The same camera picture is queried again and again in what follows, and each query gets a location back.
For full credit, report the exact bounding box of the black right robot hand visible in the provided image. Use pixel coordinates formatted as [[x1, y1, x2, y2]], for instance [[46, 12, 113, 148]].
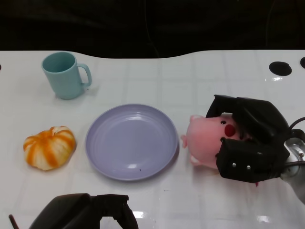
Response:
[[205, 94, 290, 184]]

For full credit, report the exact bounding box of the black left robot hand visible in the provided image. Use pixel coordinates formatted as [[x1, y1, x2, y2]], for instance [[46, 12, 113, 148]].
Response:
[[28, 193, 139, 229]]

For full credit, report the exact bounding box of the pink plush beaver doll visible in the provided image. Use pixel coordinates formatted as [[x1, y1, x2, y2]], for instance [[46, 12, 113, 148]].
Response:
[[180, 113, 260, 187]]

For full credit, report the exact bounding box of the lavender round plate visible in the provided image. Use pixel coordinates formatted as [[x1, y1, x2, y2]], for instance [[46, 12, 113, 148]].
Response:
[[85, 103, 179, 181]]

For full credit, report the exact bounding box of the thin dark rod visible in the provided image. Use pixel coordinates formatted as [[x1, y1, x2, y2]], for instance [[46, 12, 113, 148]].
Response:
[[9, 214, 20, 229]]

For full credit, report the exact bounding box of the orange white striped pumpkin toy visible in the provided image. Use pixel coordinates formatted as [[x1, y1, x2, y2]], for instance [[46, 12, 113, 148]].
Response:
[[23, 125, 77, 171]]

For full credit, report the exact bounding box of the light teal plastic mug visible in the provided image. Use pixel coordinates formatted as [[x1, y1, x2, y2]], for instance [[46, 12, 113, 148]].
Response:
[[41, 51, 92, 100]]

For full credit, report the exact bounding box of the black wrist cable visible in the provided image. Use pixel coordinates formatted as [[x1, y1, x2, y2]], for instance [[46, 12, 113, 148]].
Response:
[[288, 116, 305, 131]]

